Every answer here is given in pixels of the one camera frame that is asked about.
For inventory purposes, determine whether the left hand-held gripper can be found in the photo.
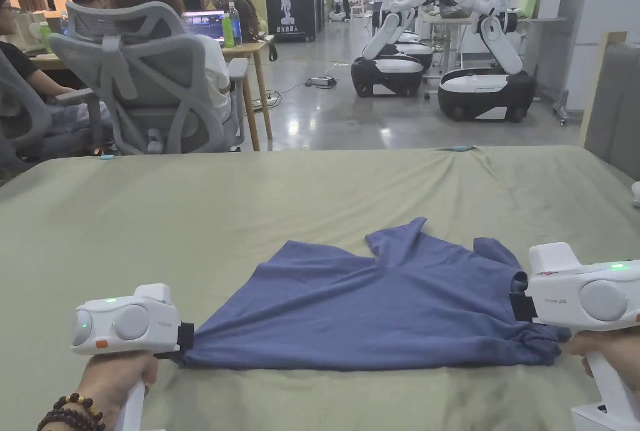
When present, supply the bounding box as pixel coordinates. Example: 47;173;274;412
69;283;195;431

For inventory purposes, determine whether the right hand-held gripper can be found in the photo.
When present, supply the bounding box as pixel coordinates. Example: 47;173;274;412
509;242;640;431

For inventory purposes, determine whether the dark blue shirt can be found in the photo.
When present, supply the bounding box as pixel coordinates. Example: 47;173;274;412
169;217;573;371

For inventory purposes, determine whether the person's left forearm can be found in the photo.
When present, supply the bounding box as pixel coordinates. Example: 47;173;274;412
36;390;120;431

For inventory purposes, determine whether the person's left hand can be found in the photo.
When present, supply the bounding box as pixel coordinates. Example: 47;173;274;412
74;350;159;424

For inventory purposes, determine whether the person's right hand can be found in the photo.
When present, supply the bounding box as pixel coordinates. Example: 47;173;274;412
561;325;640;398

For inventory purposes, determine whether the bed with pale green sheet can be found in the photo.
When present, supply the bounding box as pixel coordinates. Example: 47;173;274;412
0;145;640;431

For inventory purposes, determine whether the grey mesh office chair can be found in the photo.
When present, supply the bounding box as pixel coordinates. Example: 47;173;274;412
0;48;103;171
47;0;251;155

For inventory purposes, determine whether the white wheeled robot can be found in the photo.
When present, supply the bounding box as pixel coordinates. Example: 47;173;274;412
349;0;435;99
436;0;540;124

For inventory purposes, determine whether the wooden table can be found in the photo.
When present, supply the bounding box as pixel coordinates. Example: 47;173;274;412
24;0;277;153

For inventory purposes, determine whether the black printed cabinet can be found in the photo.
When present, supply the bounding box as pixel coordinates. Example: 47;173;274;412
262;0;327;44

